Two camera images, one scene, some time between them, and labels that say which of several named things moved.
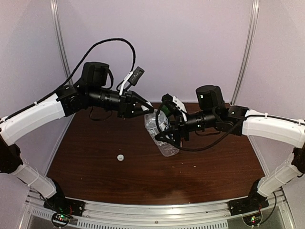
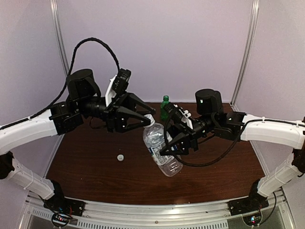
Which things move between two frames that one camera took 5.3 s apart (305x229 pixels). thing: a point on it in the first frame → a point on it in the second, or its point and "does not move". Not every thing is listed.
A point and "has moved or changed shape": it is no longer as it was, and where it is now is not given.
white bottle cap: [120, 157] does not move
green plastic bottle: [166, 110] has moved or changed shape
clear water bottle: [168, 147] has moved or changed shape
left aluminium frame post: [55, 13] does not move
